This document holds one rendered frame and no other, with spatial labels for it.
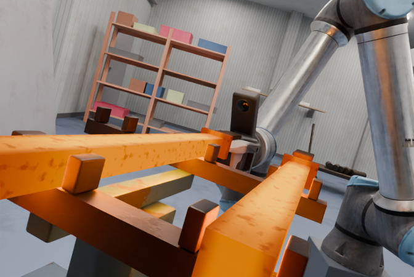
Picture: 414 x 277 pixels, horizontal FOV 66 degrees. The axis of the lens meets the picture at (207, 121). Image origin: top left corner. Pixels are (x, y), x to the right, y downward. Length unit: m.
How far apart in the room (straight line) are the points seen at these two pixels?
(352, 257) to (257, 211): 0.97
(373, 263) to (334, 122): 8.12
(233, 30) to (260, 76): 1.42
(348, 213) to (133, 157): 0.95
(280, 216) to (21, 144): 0.14
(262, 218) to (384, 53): 0.74
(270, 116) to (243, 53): 7.91
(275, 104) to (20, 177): 0.78
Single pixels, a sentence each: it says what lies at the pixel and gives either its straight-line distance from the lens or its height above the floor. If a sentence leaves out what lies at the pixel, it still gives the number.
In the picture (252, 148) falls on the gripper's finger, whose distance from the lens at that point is 0.52.
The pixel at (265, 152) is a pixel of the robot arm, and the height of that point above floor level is 0.90.
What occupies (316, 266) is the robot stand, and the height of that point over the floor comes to 0.56.
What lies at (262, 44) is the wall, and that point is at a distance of 8.87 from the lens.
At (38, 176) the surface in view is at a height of 0.91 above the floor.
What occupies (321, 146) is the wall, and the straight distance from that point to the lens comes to 9.14.
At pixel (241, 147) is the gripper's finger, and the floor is 0.92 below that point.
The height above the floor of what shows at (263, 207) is 0.93.
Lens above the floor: 0.97
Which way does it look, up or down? 4 degrees down
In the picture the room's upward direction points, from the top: 16 degrees clockwise
